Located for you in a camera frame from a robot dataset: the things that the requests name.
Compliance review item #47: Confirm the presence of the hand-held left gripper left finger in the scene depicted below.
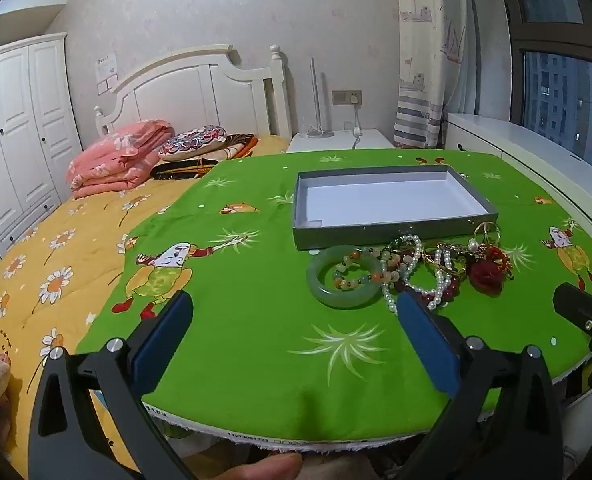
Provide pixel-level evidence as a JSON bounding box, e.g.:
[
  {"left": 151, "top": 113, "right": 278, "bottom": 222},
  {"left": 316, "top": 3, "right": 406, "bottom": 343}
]
[{"left": 28, "top": 290, "right": 197, "bottom": 480}]

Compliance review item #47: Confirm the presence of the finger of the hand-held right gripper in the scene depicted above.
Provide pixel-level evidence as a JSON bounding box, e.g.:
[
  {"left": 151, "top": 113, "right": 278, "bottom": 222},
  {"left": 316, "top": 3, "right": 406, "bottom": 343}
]
[{"left": 552, "top": 282, "right": 592, "bottom": 342}]

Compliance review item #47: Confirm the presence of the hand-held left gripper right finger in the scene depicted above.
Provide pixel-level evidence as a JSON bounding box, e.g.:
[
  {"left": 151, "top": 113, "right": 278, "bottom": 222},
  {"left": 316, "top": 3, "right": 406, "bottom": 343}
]
[{"left": 396, "top": 290, "right": 567, "bottom": 480}]

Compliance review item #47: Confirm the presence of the dark red bead bracelet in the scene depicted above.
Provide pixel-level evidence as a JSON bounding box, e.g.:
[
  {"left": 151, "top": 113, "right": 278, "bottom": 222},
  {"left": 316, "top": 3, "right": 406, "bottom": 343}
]
[{"left": 416, "top": 280, "right": 472, "bottom": 311}]

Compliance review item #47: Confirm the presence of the white pearl necklace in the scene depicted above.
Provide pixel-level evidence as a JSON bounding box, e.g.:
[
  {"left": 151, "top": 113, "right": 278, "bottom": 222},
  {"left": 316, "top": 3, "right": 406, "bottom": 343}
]
[{"left": 382, "top": 234, "right": 459, "bottom": 313}]

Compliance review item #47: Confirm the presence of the gold bangle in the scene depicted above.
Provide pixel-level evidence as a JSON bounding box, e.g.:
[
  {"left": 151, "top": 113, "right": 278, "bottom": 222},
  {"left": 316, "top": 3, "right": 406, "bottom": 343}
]
[{"left": 423, "top": 245, "right": 469, "bottom": 276}]

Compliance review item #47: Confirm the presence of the red string gold bracelet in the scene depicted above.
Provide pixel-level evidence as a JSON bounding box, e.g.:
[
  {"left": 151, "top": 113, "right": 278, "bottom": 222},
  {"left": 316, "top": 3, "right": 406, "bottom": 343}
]
[{"left": 493, "top": 247, "right": 516, "bottom": 281}]

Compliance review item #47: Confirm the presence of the red rose brooch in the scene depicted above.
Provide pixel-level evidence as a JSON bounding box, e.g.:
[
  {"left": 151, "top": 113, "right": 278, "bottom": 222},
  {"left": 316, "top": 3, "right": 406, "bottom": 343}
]
[{"left": 468, "top": 246, "right": 513, "bottom": 297}]

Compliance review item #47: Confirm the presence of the multicolour bead bracelet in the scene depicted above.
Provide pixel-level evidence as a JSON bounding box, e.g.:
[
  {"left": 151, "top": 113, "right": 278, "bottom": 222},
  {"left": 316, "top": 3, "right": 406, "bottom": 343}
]
[{"left": 333, "top": 246, "right": 402, "bottom": 292}]

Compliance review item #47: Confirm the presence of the gold ring keychain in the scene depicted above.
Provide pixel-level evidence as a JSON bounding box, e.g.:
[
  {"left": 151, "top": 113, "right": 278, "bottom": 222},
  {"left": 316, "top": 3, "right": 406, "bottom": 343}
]
[{"left": 472, "top": 221, "right": 502, "bottom": 252}]

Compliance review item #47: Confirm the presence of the green jade bangle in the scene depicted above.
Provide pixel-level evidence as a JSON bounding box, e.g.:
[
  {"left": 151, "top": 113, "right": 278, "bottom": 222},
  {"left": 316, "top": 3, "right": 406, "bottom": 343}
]
[{"left": 307, "top": 245, "right": 384, "bottom": 308}]

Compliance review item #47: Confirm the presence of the grey cardboard box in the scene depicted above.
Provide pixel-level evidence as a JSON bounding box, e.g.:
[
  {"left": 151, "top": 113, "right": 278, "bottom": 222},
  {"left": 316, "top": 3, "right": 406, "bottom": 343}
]
[{"left": 292, "top": 166, "right": 500, "bottom": 252}]

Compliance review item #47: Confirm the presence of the person's left hand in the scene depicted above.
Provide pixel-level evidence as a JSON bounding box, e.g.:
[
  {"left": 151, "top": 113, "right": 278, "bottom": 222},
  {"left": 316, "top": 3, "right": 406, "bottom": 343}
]
[{"left": 211, "top": 452, "right": 304, "bottom": 480}]

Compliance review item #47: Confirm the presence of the green cartoon tablecloth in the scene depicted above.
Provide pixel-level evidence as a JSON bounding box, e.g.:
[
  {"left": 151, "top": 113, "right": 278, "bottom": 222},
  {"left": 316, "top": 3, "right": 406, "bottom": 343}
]
[{"left": 76, "top": 149, "right": 592, "bottom": 453}]

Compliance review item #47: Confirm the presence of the yellow daisy bedsheet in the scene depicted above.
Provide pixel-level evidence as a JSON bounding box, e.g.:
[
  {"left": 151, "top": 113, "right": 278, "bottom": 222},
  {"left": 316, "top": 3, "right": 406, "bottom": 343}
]
[{"left": 0, "top": 135, "right": 287, "bottom": 480}]

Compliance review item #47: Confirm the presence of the white windowsill cabinet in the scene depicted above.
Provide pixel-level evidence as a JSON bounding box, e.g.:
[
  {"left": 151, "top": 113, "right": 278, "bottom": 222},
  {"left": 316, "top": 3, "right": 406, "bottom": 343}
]
[{"left": 443, "top": 112, "right": 592, "bottom": 261}]

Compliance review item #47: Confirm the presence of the window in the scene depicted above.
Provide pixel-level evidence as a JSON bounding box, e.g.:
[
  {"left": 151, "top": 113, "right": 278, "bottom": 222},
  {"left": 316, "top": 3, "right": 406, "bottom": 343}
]
[{"left": 491, "top": 0, "right": 592, "bottom": 183}]

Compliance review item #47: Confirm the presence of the pink folded quilt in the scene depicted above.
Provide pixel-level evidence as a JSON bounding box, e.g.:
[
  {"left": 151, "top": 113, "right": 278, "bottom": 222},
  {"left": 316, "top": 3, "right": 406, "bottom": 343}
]
[{"left": 66, "top": 119, "right": 176, "bottom": 200}]

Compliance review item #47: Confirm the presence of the patterned round pillow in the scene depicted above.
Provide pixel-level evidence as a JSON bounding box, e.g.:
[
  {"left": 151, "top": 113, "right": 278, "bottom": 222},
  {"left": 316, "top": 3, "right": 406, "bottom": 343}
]
[{"left": 157, "top": 125, "right": 228, "bottom": 162}]

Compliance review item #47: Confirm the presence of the white nightstand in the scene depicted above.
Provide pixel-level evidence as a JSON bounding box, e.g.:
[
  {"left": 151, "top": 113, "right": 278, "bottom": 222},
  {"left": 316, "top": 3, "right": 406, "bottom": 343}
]
[{"left": 286, "top": 128, "right": 396, "bottom": 154}]

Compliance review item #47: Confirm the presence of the white wardrobe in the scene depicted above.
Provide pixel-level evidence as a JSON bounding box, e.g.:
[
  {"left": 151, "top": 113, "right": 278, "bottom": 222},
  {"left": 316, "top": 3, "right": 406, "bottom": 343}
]
[{"left": 0, "top": 32, "right": 84, "bottom": 261}]

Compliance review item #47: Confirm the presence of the white bed headboard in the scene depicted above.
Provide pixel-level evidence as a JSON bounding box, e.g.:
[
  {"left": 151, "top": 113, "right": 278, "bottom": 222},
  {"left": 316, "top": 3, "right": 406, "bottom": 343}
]
[{"left": 93, "top": 44, "right": 293, "bottom": 141}]

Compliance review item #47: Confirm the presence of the printed striped curtain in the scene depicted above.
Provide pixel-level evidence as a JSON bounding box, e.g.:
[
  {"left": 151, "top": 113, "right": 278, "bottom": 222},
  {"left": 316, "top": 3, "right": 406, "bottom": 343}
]
[{"left": 395, "top": 0, "right": 469, "bottom": 150}]

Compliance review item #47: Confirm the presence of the white charger cable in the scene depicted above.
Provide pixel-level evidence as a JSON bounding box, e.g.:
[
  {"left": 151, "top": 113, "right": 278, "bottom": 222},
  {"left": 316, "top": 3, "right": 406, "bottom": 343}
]
[{"left": 343, "top": 96, "right": 366, "bottom": 151}]

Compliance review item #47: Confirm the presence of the wall paper notice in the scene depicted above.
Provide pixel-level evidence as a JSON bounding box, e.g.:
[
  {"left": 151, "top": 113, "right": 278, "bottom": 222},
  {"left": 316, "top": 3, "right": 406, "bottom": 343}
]
[{"left": 95, "top": 54, "right": 119, "bottom": 96}]

